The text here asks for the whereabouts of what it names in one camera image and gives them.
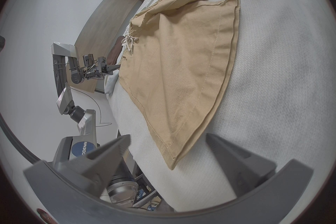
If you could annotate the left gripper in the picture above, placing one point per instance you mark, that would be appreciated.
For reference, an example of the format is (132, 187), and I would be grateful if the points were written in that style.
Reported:
(101, 71)

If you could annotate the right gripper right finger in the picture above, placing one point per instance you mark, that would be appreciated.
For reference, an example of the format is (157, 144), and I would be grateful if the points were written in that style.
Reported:
(236, 165)

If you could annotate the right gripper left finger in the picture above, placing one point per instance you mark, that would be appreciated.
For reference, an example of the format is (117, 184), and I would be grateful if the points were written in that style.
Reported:
(105, 162)

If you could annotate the tan shorts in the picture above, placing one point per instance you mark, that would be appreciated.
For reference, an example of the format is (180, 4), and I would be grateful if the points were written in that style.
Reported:
(178, 73)

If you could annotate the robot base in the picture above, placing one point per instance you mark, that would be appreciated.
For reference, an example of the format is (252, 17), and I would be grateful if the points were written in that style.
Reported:
(78, 149)

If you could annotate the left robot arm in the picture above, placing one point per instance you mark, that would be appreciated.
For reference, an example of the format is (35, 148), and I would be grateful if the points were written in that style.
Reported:
(63, 49)

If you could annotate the pale grey garment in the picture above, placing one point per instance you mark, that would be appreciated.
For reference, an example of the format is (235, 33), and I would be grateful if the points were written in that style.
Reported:
(111, 83)

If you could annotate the dark brown garment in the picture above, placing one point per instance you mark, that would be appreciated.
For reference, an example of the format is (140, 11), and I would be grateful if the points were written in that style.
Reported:
(115, 51)

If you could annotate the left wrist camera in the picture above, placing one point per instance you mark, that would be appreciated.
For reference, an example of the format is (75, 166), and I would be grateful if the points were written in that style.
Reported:
(102, 60)

